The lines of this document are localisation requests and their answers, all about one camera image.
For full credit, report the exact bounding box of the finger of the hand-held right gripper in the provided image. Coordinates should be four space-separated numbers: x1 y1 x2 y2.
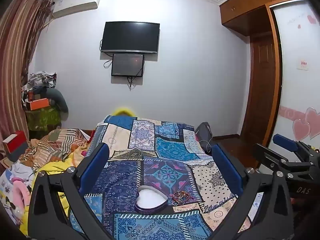
272 134 318 161
252 143 316 180

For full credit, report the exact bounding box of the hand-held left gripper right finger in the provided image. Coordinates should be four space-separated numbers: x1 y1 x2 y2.
210 143 296 240

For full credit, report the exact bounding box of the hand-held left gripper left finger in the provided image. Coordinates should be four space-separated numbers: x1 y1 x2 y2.
27 142 113 240

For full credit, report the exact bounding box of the colourful beaded bracelet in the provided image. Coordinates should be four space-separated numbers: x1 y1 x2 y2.
174 190 195 203

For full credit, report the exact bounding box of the heart-shaped jewelry box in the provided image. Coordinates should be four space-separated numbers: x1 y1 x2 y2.
135 186 168 215

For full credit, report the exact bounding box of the grey bag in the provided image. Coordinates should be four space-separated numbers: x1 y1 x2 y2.
195 122 213 143

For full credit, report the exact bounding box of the yellow cartoon blanket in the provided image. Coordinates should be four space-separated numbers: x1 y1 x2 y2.
19 145 87 236

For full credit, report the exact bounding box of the striped brown blanket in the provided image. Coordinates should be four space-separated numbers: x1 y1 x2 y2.
19 127 91 169

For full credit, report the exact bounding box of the white heart-print wardrobe door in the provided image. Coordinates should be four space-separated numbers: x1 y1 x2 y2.
265 0 320 151

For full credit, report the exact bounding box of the yellow plush toy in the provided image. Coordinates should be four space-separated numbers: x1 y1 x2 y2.
111 107 137 118

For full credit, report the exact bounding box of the brown wooden door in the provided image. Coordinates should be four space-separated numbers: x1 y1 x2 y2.
240 31 277 140

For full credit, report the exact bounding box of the blue patchwork blanket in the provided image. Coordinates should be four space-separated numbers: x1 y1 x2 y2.
69 115 266 240

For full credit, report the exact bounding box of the paper note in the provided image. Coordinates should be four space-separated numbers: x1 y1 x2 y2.
296 59 311 71

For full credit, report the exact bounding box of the pink plush item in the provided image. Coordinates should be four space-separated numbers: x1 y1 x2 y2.
10 177 32 207

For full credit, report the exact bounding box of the orange box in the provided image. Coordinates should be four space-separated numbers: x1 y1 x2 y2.
25 98 51 111

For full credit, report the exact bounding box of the red box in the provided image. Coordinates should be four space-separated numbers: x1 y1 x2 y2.
3 131 28 155

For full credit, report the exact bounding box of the white cartoon-print cloth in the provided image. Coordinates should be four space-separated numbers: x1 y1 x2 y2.
0 162 36 230

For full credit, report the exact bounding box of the pile of clothes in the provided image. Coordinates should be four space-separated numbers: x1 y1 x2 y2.
21 71 58 101

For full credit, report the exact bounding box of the small black monitor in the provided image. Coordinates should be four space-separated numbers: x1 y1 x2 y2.
111 53 145 77

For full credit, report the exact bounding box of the brown striped curtain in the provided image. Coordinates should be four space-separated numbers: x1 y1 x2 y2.
0 0 54 144

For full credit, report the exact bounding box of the wooden overhead cabinet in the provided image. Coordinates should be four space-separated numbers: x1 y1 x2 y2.
219 0 304 37

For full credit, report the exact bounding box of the white air conditioner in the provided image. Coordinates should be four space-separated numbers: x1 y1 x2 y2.
51 0 102 18

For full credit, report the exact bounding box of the wall-mounted black television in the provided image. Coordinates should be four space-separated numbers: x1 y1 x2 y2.
100 21 160 55

